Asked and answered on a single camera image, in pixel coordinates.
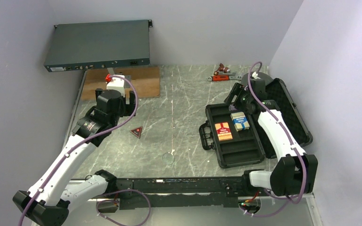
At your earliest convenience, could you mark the purple poker chip stack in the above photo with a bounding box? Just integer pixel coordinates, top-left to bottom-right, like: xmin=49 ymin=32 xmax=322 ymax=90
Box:
xmin=229 ymin=105 xmax=237 ymax=111

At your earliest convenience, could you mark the blue playing card box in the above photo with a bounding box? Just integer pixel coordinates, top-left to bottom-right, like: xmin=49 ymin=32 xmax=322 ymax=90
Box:
xmin=230 ymin=112 xmax=250 ymax=131

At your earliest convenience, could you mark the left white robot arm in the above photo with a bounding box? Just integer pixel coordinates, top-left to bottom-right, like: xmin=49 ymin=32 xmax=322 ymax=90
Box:
xmin=13 ymin=89 xmax=139 ymax=226

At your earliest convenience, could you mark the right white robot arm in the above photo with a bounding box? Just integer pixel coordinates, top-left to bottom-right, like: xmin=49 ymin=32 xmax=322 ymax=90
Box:
xmin=224 ymin=80 xmax=318 ymax=198

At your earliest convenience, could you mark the black poker set case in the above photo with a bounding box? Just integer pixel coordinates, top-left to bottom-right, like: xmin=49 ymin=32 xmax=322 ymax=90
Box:
xmin=199 ymin=78 xmax=313 ymax=169

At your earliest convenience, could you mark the grey filament spool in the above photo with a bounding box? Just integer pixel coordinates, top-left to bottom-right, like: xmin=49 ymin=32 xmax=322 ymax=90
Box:
xmin=240 ymin=72 xmax=273 ymax=93

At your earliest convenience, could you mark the red triangular dealer button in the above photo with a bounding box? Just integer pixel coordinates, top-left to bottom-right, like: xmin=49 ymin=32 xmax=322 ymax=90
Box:
xmin=130 ymin=126 xmax=143 ymax=139

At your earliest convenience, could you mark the wooden base board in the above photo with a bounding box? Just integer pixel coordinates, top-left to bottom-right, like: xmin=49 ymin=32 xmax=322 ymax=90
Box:
xmin=81 ymin=66 xmax=160 ymax=100

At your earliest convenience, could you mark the dark green rack device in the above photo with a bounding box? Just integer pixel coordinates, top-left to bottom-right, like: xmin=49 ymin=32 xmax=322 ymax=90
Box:
xmin=44 ymin=19 xmax=153 ymax=72

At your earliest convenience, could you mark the clear round dealer button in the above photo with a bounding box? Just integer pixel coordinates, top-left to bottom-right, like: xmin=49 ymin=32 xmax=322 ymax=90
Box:
xmin=162 ymin=153 xmax=175 ymax=165

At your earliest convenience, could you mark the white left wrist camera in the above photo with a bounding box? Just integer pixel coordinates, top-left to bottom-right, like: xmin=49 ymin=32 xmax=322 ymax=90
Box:
xmin=105 ymin=74 xmax=125 ymax=96

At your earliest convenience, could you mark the brown hose nozzle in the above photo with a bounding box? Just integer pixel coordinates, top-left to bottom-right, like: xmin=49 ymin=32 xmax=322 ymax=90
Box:
xmin=214 ymin=63 xmax=230 ymax=75

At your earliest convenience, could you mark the grey metal stand bracket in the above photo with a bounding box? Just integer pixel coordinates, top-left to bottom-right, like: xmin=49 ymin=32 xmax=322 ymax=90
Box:
xmin=107 ymin=68 xmax=131 ymax=89

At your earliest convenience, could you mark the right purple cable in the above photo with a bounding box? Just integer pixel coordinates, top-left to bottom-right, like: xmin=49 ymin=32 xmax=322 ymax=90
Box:
xmin=239 ymin=61 xmax=308 ymax=218

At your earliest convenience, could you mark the purple cable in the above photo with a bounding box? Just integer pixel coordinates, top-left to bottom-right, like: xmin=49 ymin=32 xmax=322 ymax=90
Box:
xmin=17 ymin=74 xmax=152 ymax=226
xmin=239 ymin=61 xmax=308 ymax=218

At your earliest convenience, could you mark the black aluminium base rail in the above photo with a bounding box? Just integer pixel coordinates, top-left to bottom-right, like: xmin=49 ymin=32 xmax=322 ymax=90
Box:
xmin=39 ymin=177 xmax=314 ymax=214

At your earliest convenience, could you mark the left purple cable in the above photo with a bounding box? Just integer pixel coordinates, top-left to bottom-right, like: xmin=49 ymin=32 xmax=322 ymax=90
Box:
xmin=17 ymin=74 xmax=152 ymax=226

